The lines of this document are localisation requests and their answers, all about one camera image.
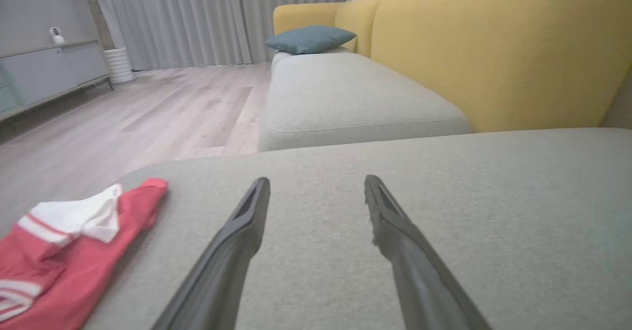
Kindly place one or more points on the teal throw pillow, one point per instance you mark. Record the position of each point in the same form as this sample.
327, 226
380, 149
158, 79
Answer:
311, 39

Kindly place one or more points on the grey pleated curtain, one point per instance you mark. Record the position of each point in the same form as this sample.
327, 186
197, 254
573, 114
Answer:
197, 19

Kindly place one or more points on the yellow sofa armrest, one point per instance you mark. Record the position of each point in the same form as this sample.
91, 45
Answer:
306, 16

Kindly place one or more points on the grey low sideboard cabinet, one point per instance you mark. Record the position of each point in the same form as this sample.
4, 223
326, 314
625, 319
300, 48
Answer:
44, 73

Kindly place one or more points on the narrow grey sofa seat cushion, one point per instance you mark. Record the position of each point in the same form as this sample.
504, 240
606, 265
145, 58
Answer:
345, 98

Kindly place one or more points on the small white device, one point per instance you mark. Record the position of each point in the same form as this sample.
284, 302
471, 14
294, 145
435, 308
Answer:
57, 35

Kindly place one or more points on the yellow sofa back cushion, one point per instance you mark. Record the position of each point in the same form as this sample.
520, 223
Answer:
358, 19
493, 48

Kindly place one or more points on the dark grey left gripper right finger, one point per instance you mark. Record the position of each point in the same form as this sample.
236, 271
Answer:
419, 280

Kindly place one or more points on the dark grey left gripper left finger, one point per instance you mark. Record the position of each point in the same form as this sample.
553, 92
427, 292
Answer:
222, 270

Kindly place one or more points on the taupe sofa cushion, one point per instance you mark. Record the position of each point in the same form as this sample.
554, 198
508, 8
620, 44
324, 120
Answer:
619, 103

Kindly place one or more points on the red polo shirt white collar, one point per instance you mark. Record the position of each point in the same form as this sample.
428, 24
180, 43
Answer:
74, 270

